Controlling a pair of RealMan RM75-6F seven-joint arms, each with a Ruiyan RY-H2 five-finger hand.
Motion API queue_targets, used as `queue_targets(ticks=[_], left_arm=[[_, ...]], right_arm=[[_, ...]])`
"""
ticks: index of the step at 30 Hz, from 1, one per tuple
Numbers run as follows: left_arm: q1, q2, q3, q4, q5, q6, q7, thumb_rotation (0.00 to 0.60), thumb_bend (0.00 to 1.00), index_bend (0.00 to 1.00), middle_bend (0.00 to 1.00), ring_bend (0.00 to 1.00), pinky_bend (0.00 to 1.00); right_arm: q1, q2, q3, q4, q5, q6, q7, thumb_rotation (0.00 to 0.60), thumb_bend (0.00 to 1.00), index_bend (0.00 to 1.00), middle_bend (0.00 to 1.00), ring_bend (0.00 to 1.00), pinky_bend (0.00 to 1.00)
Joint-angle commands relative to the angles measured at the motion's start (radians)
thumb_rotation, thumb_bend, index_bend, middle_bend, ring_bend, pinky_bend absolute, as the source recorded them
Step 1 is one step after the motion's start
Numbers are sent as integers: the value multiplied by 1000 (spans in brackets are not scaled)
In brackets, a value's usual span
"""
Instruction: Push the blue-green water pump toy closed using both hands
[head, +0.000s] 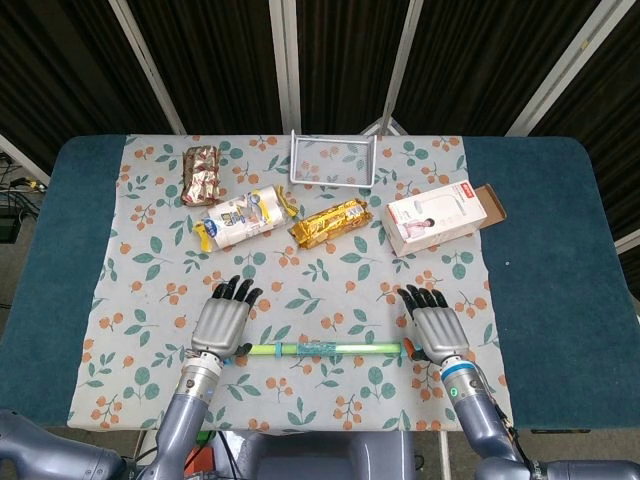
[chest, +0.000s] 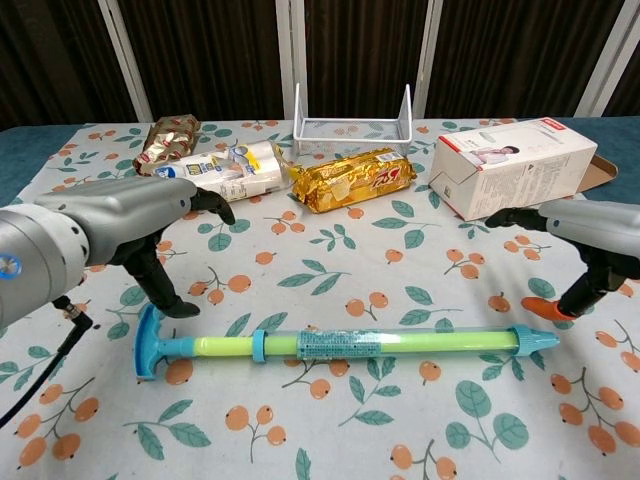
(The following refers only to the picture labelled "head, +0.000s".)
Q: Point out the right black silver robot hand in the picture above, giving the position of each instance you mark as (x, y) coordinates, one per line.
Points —
(440, 332)

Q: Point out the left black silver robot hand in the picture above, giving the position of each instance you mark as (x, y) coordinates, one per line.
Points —
(220, 325)

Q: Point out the green and blue plastic tube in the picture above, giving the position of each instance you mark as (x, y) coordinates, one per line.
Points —
(280, 349)

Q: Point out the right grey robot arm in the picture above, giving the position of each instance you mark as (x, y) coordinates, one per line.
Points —
(475, 410)

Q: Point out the white yellow snack bag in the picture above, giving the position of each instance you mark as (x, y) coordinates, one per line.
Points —
(240, 220)

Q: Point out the floral print tablecloth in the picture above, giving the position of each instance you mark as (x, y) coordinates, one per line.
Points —
(300, 400)

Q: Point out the white pink product box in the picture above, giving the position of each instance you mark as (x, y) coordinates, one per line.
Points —
(430, 220)

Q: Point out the green orange object under table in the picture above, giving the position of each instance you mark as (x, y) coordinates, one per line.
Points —
(202, 457)

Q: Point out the gold biscuit packet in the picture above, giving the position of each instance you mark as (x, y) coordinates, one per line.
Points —
(330, 222)

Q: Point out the brown gold snack packet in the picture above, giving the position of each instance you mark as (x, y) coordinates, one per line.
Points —
(201, 175)

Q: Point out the dark blue table cover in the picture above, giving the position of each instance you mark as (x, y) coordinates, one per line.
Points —
(550, 210)

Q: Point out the grey robot torso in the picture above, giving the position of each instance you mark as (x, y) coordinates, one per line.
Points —
(325, 457)

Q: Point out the white framed dark partition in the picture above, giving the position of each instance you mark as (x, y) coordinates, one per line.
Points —
(220, 60)

